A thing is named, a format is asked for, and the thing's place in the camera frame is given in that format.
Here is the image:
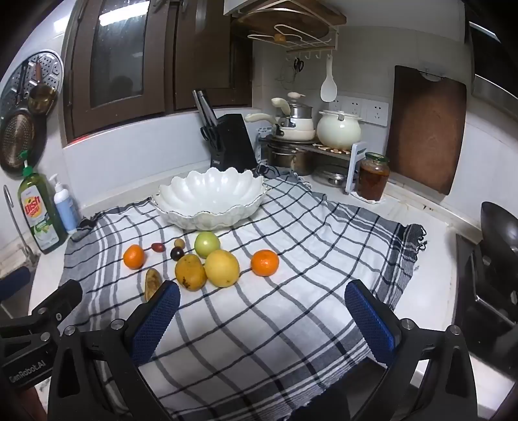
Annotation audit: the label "white wire wall rack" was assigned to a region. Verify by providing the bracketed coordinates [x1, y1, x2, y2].
[224, 0, 347, 61]

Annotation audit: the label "white casserole pot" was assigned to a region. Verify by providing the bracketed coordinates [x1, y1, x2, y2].
[316, 110, 363, 150]

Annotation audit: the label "black wok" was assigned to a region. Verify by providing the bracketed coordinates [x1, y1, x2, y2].
[481, 201, 518, 260]

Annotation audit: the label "steel range hood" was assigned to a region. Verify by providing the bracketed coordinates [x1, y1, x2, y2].
[465, 16, 518, 104]

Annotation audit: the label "curved metal rod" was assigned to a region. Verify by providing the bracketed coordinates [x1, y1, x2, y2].
[3, 185, 36, 264]

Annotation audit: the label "steel pot lid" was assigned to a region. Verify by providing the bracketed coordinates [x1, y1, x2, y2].
[313, 164, 349, 187]

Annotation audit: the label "black gas stove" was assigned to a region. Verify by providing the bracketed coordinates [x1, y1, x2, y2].
[453, 235, 518, 336]

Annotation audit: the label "black knife block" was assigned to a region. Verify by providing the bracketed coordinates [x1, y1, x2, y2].
[210, 114, 260, 173]

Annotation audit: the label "glass jar of preserves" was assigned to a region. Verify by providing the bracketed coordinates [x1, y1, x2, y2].
[356, 152, 390, 202]

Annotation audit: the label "steel pot with cream handle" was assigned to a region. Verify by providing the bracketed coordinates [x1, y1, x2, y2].
[271, 92, 314, 122]

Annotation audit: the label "brass ladle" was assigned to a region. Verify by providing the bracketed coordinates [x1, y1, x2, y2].
[28, 57, 57, 116]

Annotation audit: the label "brown wooden cutting board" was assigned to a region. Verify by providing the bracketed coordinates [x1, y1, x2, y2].
[385, 65, 467, 196]

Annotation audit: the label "yellow lemon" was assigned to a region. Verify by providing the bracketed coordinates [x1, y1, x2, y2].
[204, 250, 241, 288]

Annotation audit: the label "spotted yellow mango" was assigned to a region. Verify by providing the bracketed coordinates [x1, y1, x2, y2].
[175, 254, 208, 291]

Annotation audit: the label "gold mesh strainer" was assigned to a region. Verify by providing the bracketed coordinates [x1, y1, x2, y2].
[0, 113, 36, 171]

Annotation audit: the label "steel knife handles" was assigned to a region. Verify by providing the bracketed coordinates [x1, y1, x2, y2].
[192, 90, 219, 127]

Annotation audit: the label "grey checked cloth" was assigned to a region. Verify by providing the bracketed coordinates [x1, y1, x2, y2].
[59, 164, 427, 421]

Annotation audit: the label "countertop shelf rack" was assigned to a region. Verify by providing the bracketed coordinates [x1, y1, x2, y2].
[259, 135, 367, 195]

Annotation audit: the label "black kitchen scissors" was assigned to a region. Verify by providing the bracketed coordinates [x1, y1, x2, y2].
[200, 125, 222, 149]

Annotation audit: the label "square white wall outlet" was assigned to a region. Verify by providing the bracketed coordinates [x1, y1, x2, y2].
[366, 100, 389, 124]

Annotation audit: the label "orange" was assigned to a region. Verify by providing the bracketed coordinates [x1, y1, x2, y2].
[250, 250, 280, 277]
[123, 245, 145, 270]

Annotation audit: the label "blue white pump bottle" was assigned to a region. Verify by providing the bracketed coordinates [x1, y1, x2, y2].
[49, 173, 82, 234]

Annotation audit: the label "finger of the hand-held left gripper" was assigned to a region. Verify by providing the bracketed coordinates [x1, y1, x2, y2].
[23, 279, 84, 329]
[0, 266, 31, 302]

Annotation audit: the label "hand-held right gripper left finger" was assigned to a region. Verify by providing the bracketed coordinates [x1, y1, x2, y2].
[48, 279, 181, 421]

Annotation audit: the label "small brown banana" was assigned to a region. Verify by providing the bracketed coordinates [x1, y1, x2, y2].
[144, 267, 163, 302]

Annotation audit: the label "white scalloped bowl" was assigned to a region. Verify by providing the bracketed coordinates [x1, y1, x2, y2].
[153, 167, 268, 232]

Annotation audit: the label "wide white wall outlet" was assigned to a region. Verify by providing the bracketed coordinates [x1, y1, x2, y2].
[335, 96, 367, 120]

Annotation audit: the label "cream saucepan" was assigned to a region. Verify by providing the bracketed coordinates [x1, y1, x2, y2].
[244, 112, 316, 142]

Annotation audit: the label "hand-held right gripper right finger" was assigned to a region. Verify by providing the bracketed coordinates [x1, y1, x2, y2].
[344, 279, 478, 421]

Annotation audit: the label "white rice spoon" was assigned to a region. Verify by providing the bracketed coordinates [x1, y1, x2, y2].
[321, 54, 338, 103]

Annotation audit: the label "green apple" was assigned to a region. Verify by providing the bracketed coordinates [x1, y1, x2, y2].
[195, 231, 221, 258]

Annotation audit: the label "brown framed window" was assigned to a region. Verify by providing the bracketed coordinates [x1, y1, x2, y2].
[61, 0, 253, 143]

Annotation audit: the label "large steel pot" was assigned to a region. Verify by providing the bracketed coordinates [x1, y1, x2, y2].
[267, 146, 314, 176]

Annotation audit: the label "green dish soap bottle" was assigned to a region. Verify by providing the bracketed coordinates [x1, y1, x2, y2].
[17, 162, 67, 255]

